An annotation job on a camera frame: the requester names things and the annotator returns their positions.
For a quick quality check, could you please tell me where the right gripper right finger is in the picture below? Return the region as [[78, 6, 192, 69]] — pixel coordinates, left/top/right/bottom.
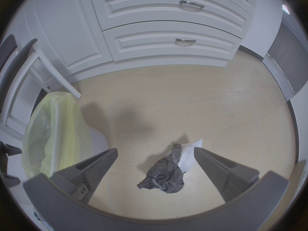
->
[[193, 146, 260, 203]]

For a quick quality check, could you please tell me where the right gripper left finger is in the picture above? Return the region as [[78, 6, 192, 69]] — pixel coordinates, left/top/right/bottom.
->
[[51, 148, 118, 203]]

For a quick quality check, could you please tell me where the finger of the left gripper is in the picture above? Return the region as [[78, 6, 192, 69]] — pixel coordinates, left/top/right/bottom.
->
[[3, 176, 21, 188], [0, 142, 22, 156]]

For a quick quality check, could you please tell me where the yellow plastic bag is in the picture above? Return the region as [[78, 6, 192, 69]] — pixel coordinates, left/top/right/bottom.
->
[[21, 91, 93, 179]]

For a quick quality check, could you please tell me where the white trash bin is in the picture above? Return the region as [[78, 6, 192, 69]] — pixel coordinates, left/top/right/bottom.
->
[[26, 94, 110, 175]]

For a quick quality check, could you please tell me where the white plastic wrapper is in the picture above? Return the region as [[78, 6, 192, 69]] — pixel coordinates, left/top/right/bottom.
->
[[179, 138, 205, 174]]

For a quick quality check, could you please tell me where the white chair dark grey seat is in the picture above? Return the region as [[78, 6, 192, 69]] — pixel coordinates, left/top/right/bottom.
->
[[0, 34, 82, 142]]

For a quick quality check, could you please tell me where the white wardrobe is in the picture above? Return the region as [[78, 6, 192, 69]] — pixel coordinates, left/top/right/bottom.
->
[[14, 0, 260, 84]]

